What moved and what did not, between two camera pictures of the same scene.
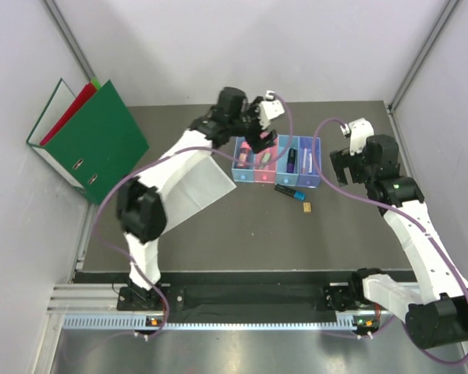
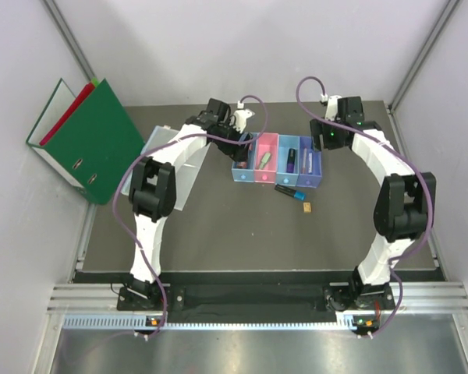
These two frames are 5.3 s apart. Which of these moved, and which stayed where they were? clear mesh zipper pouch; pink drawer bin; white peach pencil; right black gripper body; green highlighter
Moved: clear mesh zipper pouch; right black gripper body
Stayed: green highlighter; white peach pencil; pink drawer bin
